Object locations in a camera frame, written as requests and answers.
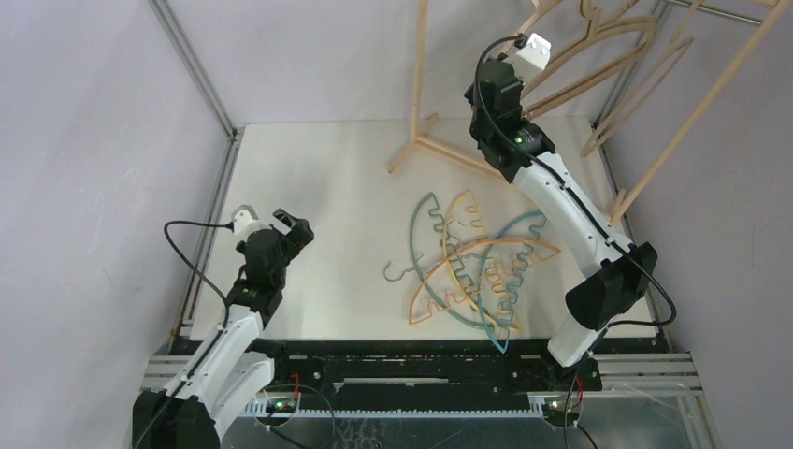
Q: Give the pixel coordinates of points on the wooden hanger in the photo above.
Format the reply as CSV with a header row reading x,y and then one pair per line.
x,y
628,102
597,29
565,94

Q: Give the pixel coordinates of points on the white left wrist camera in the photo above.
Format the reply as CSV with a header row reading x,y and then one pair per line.
x,y
246,222

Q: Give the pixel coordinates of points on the yellow plastic hanger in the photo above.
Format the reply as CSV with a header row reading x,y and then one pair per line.
x,y
465,211

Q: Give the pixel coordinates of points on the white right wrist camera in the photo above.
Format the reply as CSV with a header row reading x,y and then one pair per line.
x,y
532,59

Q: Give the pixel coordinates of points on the left circuit board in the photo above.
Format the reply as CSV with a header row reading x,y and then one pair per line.
x,y
281,405

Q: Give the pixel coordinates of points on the metal hanging rod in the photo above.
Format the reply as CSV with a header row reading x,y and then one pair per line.
x,y
716,12

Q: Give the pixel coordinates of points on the right circuit board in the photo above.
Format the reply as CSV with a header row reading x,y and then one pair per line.
x,y
557,408

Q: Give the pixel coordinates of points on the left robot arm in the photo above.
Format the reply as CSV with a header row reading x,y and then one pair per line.
x,y
196,407

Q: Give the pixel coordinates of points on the orange plastic hanger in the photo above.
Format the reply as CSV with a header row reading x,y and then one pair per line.
x,y
503,282

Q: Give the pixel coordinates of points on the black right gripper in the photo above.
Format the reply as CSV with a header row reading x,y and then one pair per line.
x,y
496,87

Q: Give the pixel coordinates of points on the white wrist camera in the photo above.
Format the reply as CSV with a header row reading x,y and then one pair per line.
x,y
532,59
246,222

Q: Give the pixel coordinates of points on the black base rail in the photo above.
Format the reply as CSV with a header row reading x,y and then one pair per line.
x,y
446,376

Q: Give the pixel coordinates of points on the green plastic hanger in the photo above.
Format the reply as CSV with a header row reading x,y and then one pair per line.
x,y
414,229

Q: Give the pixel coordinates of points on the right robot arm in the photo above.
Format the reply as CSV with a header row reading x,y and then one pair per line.
x,y
617,272

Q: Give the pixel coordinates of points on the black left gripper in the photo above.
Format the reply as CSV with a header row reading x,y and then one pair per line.
x,y
298,231

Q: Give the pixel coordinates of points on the circuit board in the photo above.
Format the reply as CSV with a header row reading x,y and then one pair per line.
x,y
281,405
557,408

